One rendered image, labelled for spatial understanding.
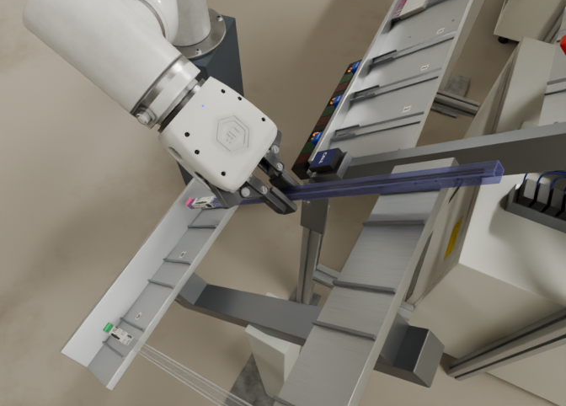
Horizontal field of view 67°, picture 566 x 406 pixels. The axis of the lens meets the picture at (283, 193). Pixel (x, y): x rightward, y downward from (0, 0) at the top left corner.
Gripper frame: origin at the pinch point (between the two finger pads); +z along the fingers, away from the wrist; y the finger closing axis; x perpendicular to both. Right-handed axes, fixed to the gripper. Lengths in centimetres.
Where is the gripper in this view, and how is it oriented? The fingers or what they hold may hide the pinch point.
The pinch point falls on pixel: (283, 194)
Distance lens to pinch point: 51.2
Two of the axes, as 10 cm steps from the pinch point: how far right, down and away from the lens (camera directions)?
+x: -4.9, 1.7, 8.5
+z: 7.2, 6.3, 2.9
